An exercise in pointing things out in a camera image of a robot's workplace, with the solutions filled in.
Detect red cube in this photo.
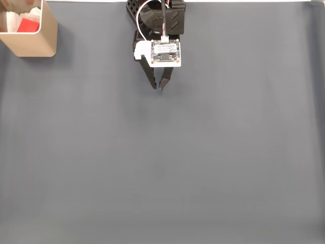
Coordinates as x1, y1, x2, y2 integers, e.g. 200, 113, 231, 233
16, 17, 41, 33

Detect beige rounded box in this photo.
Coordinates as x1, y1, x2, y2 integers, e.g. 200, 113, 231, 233
0, 0, 58, 57

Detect dark grey-blue mat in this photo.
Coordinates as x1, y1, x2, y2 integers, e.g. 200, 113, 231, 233
0, 1, 325, 244

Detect white crumpled paper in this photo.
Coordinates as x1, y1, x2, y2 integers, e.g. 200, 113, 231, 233
0, 6, 43, 34

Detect white servo cable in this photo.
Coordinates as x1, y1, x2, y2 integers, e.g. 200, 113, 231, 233
135, 0, 153, 41

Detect camera board on white mount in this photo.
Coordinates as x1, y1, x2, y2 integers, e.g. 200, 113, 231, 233
133, 39, 182, 69

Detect black cable with coloured wires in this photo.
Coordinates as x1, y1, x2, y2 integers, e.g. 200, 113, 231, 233
159, 0, 170, 43

